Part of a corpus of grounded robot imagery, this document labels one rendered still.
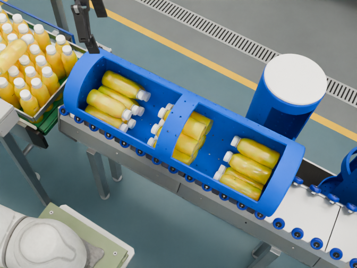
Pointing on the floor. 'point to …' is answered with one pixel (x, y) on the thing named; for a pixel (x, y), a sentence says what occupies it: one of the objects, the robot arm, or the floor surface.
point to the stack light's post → (59, 14)
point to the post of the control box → (24, 167)
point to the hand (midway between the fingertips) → (97, 31)
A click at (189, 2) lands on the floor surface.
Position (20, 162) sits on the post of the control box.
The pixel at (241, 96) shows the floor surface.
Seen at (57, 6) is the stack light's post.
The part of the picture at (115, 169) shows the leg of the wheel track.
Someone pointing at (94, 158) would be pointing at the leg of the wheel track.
